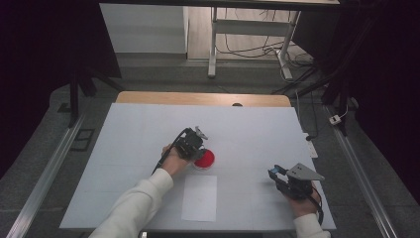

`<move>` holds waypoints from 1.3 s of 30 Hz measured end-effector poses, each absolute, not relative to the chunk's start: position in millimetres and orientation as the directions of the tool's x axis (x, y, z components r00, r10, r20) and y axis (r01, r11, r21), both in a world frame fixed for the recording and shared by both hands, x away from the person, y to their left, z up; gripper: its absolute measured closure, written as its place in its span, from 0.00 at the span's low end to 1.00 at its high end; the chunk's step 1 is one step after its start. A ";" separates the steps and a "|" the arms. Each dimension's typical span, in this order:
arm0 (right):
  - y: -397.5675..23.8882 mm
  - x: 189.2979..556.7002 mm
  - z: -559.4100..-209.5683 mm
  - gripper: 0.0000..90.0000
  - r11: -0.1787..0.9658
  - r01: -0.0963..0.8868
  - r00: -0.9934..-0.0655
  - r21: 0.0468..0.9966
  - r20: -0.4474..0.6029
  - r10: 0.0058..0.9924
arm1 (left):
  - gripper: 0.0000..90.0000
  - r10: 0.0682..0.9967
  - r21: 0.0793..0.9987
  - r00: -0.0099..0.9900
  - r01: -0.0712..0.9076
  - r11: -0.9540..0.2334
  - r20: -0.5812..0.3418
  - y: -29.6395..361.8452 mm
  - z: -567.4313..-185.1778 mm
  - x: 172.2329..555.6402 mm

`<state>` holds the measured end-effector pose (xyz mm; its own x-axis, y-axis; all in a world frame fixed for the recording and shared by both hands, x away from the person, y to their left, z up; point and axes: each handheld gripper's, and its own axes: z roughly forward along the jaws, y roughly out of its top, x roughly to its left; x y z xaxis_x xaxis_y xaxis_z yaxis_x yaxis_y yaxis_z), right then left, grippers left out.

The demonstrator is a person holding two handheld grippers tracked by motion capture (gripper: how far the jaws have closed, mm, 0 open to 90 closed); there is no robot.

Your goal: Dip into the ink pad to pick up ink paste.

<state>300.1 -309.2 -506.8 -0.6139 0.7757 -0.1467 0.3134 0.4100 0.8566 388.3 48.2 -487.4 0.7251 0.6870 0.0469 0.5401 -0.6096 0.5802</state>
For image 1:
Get person's right hand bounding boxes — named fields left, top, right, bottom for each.
left=285, top=191, right=322, bottom=219

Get large white board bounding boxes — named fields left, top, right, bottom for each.
left=58, top=102, right=337, bottom=232

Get white paper sheet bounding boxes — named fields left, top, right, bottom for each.
left=180, top=174, right=219, bottom=223

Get hand-held gripper cable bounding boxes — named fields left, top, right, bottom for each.
left=308, top=184, right=325, bottom=226
left=152, top=128, right=190, bottom=177

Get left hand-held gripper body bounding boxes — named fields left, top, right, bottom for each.
left=172, top=125, right=210, bottom=162

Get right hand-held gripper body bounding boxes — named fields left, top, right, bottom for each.
left=276, top=162, right=326, bottom=201

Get left hand-held gripper cable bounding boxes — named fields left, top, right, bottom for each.
left=152, top=128, right=190, bottom=177

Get aluminium rail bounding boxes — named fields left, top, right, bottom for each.
left=6, top=113, right=87, bottom=238
left=325, top=105, right=399, bottom=238

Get dark curtain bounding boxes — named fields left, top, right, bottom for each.
left=293, top=0, right=420, bottom=206
left=0, top=0, right=123, bottom=179

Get right hand-held gripper cable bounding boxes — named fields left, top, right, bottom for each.
left=308, top=184, right=325, bottom=226

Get person's left hand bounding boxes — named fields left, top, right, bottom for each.
left=160, top=144, right=191, bottom=178

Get wooden table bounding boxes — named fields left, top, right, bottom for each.
left=115, top=90, right=292, bottom=108

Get tangle of black cables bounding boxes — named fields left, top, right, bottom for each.
left=216, top=8, right=315, bottom=68

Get red petri dish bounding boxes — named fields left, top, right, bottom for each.
left=192, top=149, right=216, bottom=171

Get black tripod stand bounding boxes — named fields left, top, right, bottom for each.
left=67, top=67, right=125, bottom=129

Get white desk frame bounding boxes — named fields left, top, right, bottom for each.
left=207, top=6, right=302, bottom=81

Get white panel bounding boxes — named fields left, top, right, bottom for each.
left=99, top=3, right=189, bottom=55

